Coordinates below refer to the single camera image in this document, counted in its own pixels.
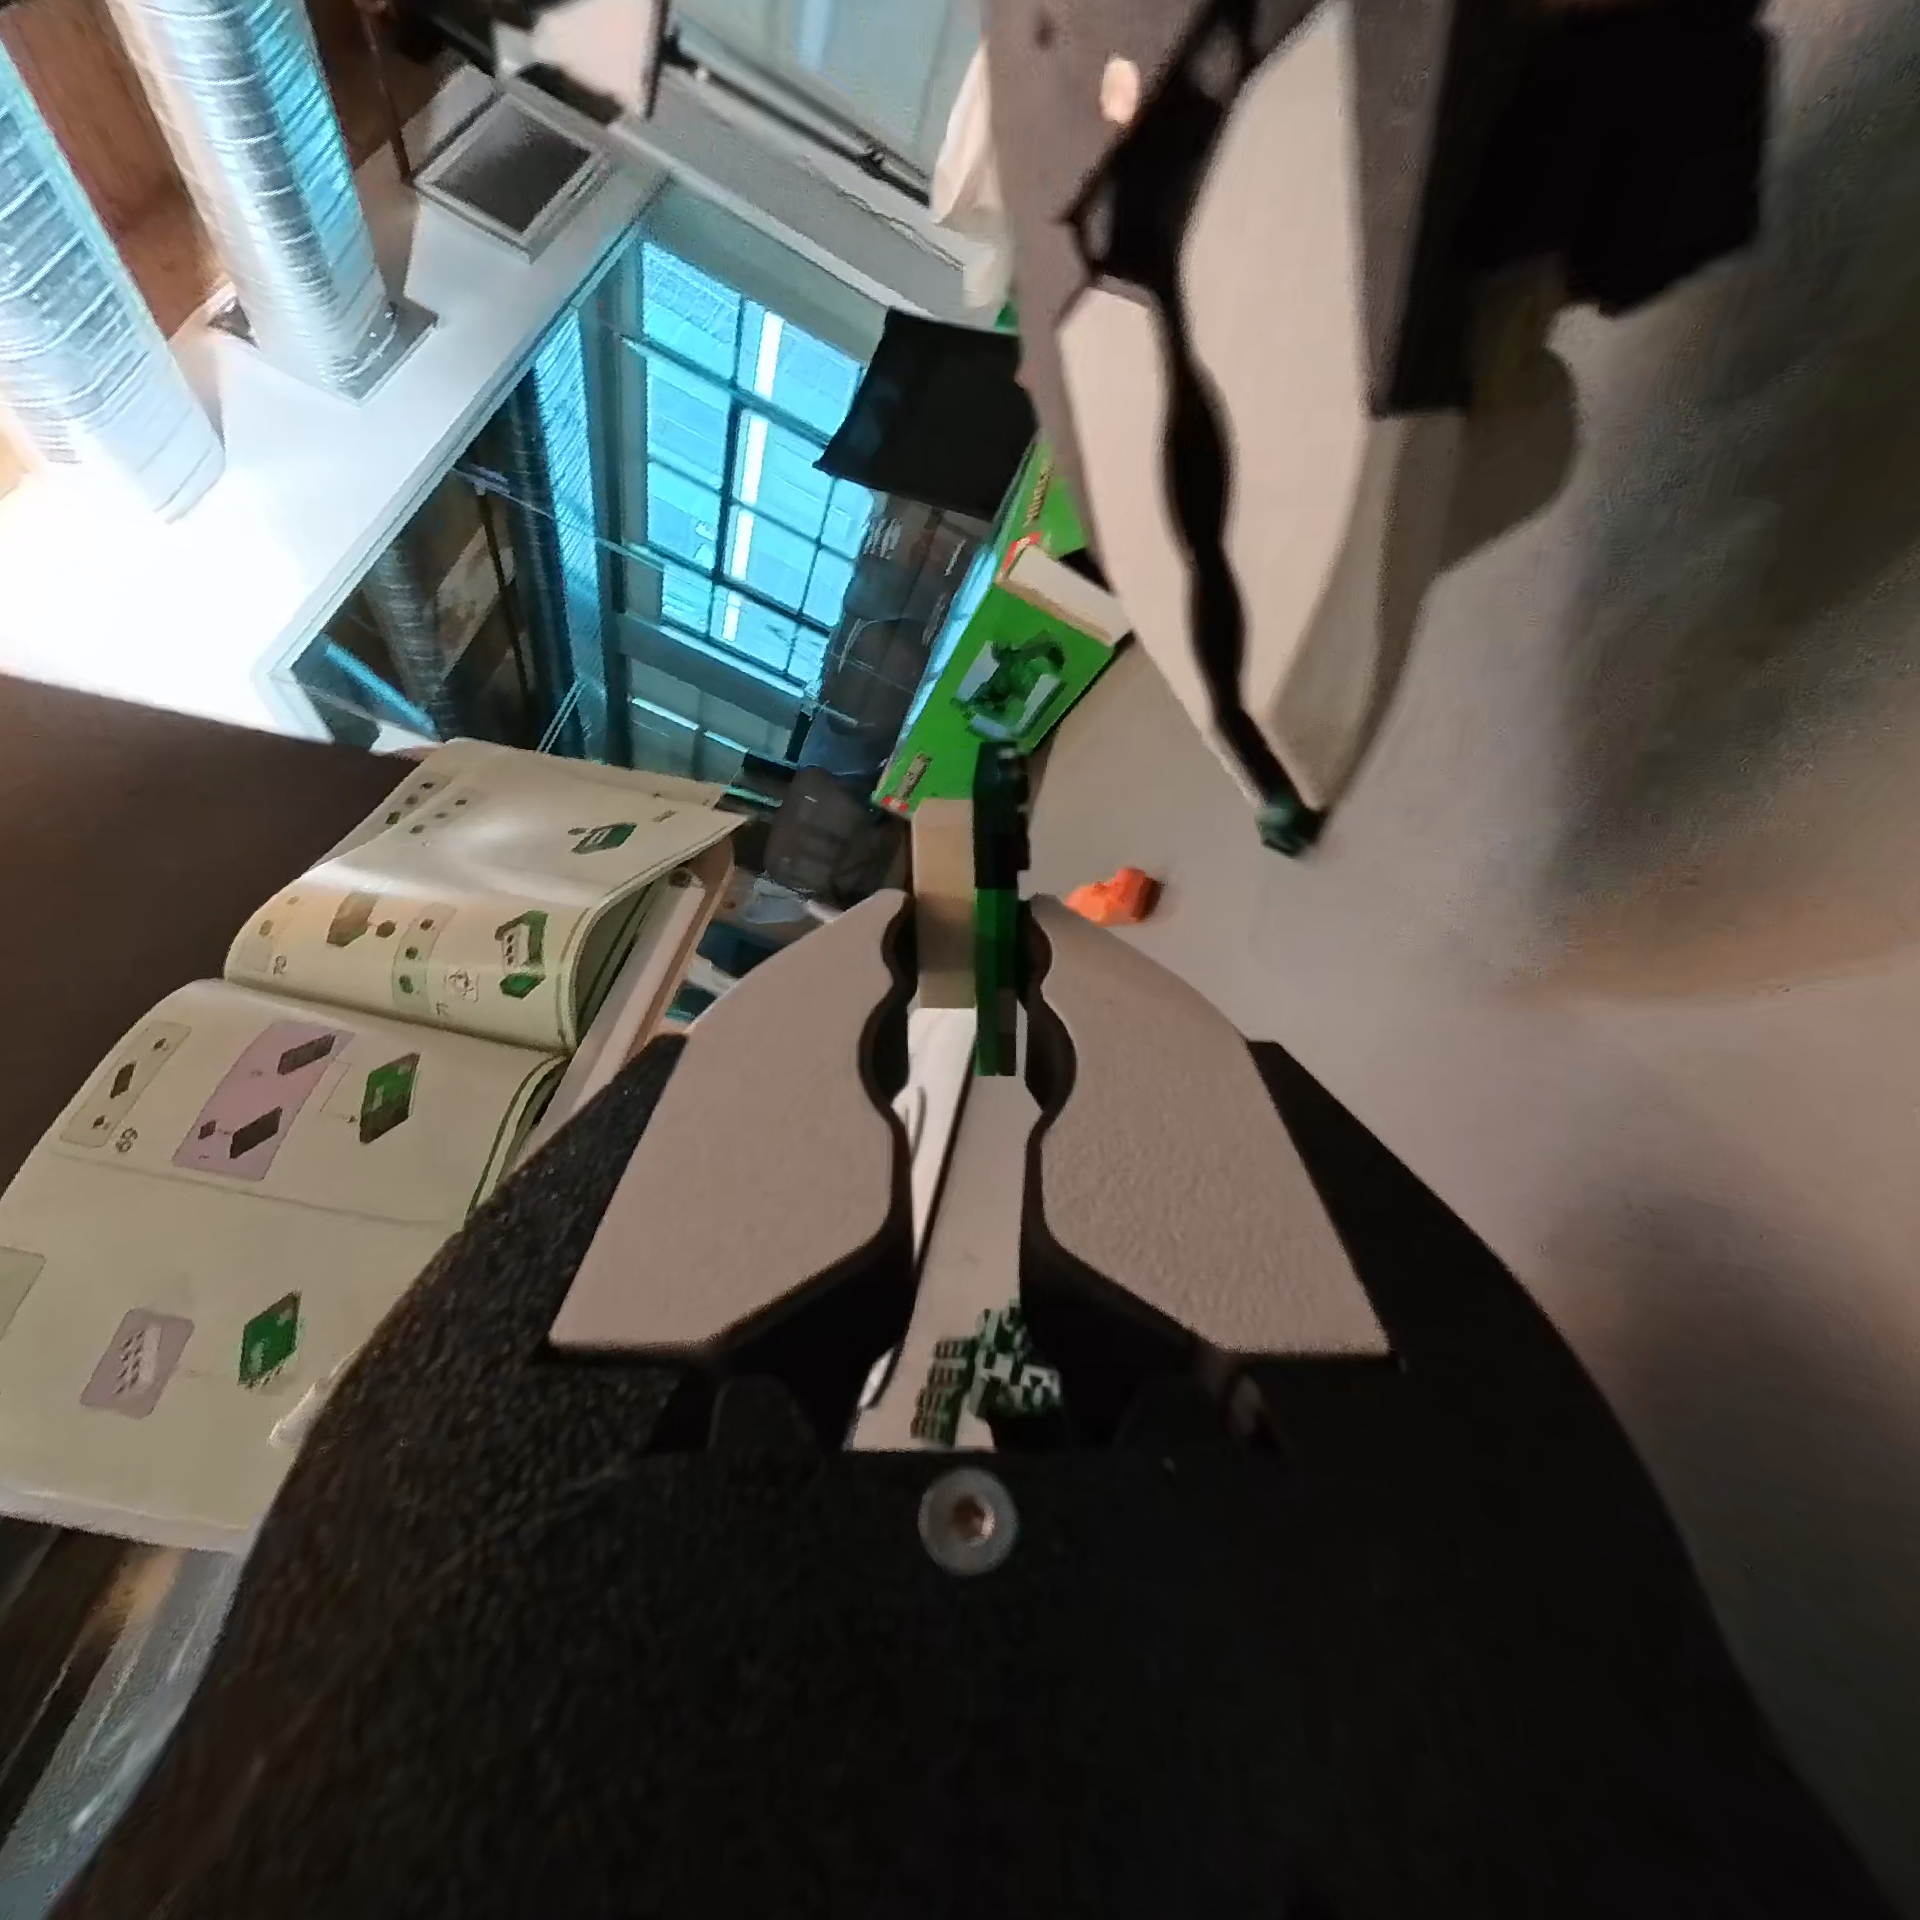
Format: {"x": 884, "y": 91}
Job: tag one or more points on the small dark green lego brick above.
{"x": 1285, "y": 821}

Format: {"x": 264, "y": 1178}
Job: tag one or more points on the silver ventilation duct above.
{"x": 268, "y": 180}
{"x": 75, "y": 301}

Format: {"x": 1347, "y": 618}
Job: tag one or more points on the large gridded window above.
{"x": 721, "y": 450}

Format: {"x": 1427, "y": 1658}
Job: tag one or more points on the green lego set box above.
{"x": 1019, "y": 674}
{"x": 1051, "y": 503}

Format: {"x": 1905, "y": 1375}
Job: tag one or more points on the lego instruction booklet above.
{"x": 301, "y": 1123}

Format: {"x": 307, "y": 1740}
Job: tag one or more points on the black monitor screen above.
{"x": 930, "y": 421}

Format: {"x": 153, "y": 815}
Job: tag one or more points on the orange brick separator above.
{"x": 1109, "y": 894}

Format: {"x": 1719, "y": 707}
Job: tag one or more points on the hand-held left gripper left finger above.
{"x": 721, "y": 1171}

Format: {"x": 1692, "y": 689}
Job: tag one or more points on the green lego creeper model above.
{"x": 1005, "y": 1381}

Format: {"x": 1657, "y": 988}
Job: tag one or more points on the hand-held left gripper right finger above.
{"x": 1199, "y": 1185}

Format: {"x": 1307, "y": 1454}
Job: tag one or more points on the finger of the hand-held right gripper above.
{"x": 1305, "y": 450}
{"x": 1141, "y": 493}

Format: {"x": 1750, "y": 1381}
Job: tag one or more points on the white air vent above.
{"x": 510, "y": 163}

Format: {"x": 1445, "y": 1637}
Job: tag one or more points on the green white lego assembly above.
{"x": 994, "y": 930}

